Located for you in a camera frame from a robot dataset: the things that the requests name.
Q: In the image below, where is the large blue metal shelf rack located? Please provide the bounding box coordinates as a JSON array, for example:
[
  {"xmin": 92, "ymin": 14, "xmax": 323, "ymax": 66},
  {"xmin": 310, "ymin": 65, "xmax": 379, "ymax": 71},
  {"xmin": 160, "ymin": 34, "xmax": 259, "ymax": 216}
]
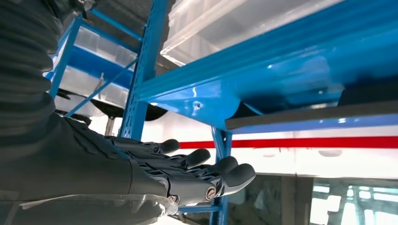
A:
[{"xmin": 119, "ymin": 0, "xmax": 398, "ymax": 225}]

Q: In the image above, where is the blue wheeled shelf rack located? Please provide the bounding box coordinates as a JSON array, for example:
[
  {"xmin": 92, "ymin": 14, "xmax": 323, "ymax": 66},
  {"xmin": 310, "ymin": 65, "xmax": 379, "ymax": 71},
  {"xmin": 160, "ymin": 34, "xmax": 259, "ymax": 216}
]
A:
[{"xmin": 43, "ymin": 7, "xmax": 144, "ymax": 119}]

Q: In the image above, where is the long red barrier belt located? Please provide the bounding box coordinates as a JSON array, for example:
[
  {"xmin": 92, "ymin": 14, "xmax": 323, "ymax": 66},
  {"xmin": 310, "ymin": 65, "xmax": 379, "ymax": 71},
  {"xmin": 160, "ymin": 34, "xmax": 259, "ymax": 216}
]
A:
[{"xmin": 179, "ymin": 136, "xmax": 398, "ymax": 150}]

